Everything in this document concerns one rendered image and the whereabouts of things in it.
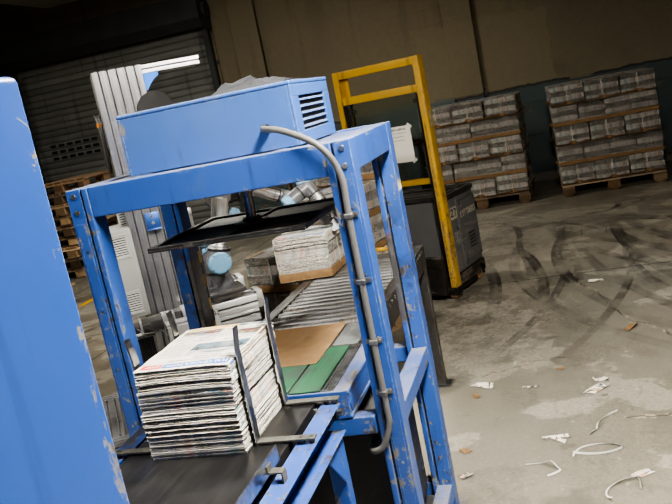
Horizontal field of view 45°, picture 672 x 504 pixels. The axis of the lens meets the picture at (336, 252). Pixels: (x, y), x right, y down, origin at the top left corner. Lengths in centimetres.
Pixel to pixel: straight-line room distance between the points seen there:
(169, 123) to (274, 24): 949
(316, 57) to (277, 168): 952
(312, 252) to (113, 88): 130
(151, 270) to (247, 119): 195
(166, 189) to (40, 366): 186
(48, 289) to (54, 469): 15
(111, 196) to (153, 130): 25
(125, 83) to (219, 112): 178
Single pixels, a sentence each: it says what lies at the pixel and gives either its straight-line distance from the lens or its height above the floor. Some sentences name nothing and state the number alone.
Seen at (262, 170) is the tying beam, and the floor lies 150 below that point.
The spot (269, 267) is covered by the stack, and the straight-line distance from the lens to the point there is 489.
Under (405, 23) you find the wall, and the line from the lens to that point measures 1165.
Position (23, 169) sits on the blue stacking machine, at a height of 166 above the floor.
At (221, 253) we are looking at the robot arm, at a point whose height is 103.
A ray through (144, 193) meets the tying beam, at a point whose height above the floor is 150.
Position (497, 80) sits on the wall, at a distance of 1151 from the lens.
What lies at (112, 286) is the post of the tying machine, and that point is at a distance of 273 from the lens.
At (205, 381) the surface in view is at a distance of 220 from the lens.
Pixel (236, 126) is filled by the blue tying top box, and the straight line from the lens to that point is 257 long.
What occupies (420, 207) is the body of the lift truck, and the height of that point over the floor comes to 71.
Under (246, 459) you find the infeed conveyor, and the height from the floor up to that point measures 80.
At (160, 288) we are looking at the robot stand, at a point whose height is 87.
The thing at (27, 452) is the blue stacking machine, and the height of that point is 144.
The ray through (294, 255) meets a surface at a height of 94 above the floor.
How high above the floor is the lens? 167
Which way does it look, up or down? 11 degrees down
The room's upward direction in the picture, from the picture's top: 11 degrees counter-clockwise
